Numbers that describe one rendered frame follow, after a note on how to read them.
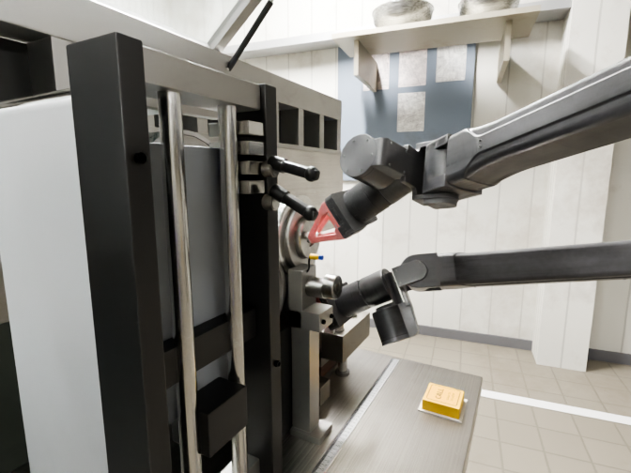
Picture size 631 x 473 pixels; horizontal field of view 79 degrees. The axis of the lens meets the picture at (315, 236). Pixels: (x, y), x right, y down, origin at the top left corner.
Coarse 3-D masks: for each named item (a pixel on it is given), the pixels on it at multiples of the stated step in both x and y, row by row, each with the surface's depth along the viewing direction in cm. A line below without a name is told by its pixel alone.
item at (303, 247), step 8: (304, 224) 65; (312, 224) 67; (296, 232) 64; (304, 232) 65; (296, 240) 64; (304, 240) 65; (296, 248) 65; (304, 248) 65; (312, 248) 68; (304, 256) 66
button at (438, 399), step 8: (432, 384) 80; (432, 392) 77; (440, 392) 77; (448, 392) 77; (456, 392) 77; (424, 400) 75; (432, 400) 74; (440, 400) 74; (448, 400) 74; (456, 400) 74; (424, 408) 75; (432, 408) 74; (440, 408) 73; (448, 408) 72; (456, 408) 72; (448, 416) 73; (456, 416) 72
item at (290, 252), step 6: (294, 210) 64; (294, 216) 64; (300, 216) 65; (288, 222) 63; (294, 222) 64; (288, 228) 63; (294, 228) 64; (288, 234) 63; (294, 234) 64; (288, 240) 63; (288, 246) 63; (294, 246) 64; (318, 246) 72; (288, 252) 63; (294, 252) 64; (288, 258) 64; (294, 258) 65; (300, 258) 67; (306, 258) 68; (294, 264) 65; (300, 264) 67
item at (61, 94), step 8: (32, 96) 45; (40, 96) 44; (48, 96) 44; (56, 96) 43; (64, 96) 42; (0, 104) 49; (8, 104) 48; (16, 104) 47; (24, 104) 46; (152, 104) 36; (152, 112) 46; (184, 112) 39; (192, 112) 40; (200, 112) 41; (208, 112) 42; (216, 112) 43
